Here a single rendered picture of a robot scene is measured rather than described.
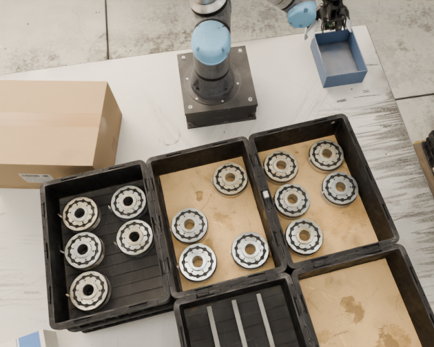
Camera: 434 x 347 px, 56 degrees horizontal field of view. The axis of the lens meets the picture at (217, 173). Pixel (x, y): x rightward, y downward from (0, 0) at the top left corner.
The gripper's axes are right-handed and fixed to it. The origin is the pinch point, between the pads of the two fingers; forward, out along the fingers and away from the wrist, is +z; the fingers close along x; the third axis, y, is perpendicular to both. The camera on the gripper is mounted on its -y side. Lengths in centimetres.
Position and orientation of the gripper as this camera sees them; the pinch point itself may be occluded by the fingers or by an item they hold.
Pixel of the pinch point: (326, 34)
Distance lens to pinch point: 151.7
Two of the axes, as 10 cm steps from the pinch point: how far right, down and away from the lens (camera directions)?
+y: 1.1, 9.1, -4.0
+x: 9.8, -1.7, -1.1
